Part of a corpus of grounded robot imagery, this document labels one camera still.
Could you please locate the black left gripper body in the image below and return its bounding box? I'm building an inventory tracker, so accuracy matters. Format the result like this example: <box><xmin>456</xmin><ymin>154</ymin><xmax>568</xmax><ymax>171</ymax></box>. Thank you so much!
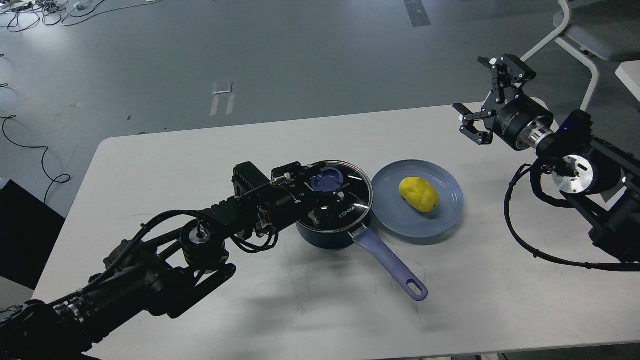
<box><xmin>266</xmin><ymin>161</ymin><xmax>320</xmax><ymax>228</ymax></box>

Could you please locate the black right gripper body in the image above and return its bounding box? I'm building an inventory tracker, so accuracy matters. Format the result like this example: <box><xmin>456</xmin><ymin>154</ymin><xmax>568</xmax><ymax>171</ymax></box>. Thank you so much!
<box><xmin>493</xmin><ymin>96</ymin><xmax>554</xmax><ymax>151</ymax></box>

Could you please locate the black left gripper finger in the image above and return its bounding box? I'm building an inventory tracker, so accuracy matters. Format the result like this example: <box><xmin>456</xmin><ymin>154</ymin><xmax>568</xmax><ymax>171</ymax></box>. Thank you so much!
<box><xmin>307</xmin><ymin>198</ymin><xmax>345</xmax><ymax>227</ymax></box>
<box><xmin>300</xmin><ymin>161</ymin><xmax>350</xmax><ymax>193</ymax></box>

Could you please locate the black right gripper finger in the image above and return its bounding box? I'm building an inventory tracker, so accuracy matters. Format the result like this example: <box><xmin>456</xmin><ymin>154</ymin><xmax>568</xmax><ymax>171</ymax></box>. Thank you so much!
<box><xmin>477</xmin><ymin>54</ymin><xmax>537</xmax><ymax>112</ymax></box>
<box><xmin>453</xmin><ymin>103</ymin><xmax>497</xmax><ymax>145</ymax></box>

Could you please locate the glass pot lid blue knob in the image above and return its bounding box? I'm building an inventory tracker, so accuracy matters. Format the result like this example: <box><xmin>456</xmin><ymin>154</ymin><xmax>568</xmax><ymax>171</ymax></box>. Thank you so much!
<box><xmin>287</xmin><ymin>160</ymin><xmax>374</xmax><ymax>235</ymax></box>

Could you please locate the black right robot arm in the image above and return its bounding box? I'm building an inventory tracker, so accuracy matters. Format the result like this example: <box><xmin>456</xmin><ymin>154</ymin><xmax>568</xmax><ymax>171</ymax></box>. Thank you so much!
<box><xmin>453</xmin><ymin>54</ymin><xmax>640</xmax><ymax>272</ymax></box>

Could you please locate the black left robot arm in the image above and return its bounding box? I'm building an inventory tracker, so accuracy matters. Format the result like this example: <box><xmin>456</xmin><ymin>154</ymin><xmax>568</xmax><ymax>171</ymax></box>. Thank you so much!
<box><xmin>1</xmin><ymin>161</ymin><xmax>348</xmax><ymax>360</ymax></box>

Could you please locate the blue round plate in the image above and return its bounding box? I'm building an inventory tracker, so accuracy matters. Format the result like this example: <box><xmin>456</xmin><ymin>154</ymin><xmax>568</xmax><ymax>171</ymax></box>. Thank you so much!
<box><xmin>372</xmin><ymin>159</ymin><xmax>464</xmax><ymax>245</ymax></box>

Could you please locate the white office chair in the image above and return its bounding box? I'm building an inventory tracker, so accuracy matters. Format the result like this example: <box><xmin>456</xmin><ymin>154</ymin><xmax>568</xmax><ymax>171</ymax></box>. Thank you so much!
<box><xmin>521</xmin><ymin>0</ymin><xmax>640</xmax><ymax>112</ymax></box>

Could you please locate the white table right edge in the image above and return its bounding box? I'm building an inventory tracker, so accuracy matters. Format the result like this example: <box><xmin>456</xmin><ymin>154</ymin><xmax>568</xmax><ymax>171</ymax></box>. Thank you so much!
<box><xmin>615</xmin><ymin>60</ymin><xmax>640</xmax><ymax>101</ymax></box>

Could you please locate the black box left edge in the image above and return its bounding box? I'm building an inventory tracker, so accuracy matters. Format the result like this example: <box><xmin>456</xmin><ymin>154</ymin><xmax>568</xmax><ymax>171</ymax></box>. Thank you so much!
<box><xmin>0</xmin><ymin>178</ymin><xmax>66</xmax><ymax>290</ymax></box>

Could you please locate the dark blue saucepan purple handle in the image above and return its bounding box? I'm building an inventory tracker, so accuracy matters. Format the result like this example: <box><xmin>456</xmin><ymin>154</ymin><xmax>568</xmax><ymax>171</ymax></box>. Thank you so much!
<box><xmin>287</xmin><ymin>160</ymin><xmax>429</xmax><ymax>302</ymax></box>

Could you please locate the black cable on floor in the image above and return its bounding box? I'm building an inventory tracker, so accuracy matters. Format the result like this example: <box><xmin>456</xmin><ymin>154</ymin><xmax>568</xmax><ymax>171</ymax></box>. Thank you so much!
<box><xmin>0</xmin><ymin>114</ymin><xmax>71</xmax><ymax>206</ymax></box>

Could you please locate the tangled cables top left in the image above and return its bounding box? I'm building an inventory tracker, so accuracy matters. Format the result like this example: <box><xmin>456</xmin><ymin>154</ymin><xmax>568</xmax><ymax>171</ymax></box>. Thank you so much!
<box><xmin>0</xmin><ymin>0</ymin><xmax>161</xmax><ymax>34</ymax></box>

